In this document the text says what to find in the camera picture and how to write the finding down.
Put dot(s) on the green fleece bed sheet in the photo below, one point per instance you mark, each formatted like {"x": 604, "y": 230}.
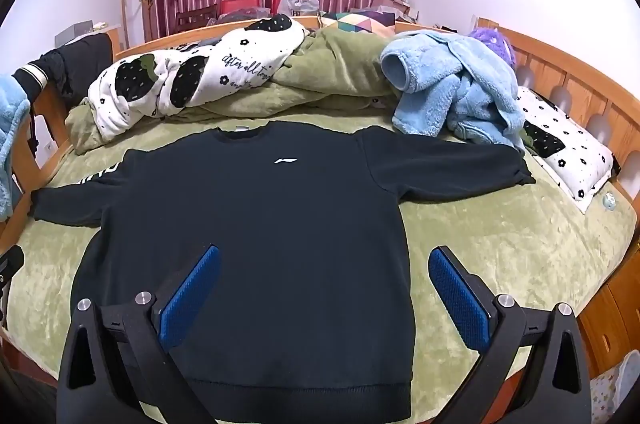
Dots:
{"x": 500, "y": 244}

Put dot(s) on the light blue fleece garment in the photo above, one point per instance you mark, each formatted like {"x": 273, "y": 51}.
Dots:
{"x": 440, "y": 99}

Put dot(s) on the wooden bed frame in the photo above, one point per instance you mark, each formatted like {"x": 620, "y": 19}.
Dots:
{"x": 550, "y": 54}

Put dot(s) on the dark wooden chair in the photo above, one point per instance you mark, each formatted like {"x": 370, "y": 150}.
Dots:
{"x": 195, "y": 18}

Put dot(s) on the white floral pillow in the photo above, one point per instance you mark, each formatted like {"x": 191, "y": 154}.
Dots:
{"x": 575, "y": 154}

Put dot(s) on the crumpled green fleece blanket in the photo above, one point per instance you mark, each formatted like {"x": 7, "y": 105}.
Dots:
{"x": 330, "y": 69}

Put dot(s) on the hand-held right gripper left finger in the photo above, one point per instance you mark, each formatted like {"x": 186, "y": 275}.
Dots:
{"x": 187, "y": 299}

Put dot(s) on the clear plastic bag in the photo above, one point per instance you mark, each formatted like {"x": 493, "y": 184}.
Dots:
{"x": 300, "y": 4}

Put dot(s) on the wooden coat rack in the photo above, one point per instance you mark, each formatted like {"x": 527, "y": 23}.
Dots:
{"x": 123, "y": 14}

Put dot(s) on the light blue fleece cloth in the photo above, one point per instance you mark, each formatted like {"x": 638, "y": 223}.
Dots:
{"x": 10, "y": 129}

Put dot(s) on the white strawberry print quilt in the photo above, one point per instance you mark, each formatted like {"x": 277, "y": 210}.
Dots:
{"x": 240, "y": 64}

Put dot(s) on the purple plush toy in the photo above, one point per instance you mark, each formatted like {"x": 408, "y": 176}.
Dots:
{"x": 492, "y": 41}

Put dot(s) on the black sweatshirt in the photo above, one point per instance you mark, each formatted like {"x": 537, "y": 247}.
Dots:
{"x": 275, "y": 229}

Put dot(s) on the grey box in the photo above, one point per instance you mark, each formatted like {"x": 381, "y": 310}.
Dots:
{"x": 72, "y": 34}

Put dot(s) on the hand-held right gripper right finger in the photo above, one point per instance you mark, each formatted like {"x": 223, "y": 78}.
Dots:
{"x": 457, "y": 299}

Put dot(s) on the floral printed cloth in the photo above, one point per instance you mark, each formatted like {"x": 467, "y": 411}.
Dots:
{"x": 612, "y": 391}

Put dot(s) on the colourful geometric cushion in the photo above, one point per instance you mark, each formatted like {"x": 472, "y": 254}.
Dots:
{"x": 360, "y": 21}

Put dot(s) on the small teal round item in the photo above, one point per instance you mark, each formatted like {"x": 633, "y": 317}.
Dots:
{"x": 611, "y": 200}

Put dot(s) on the black jacket with striped cuff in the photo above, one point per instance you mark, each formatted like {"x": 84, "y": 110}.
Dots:
{"x": 75, "y": 64}

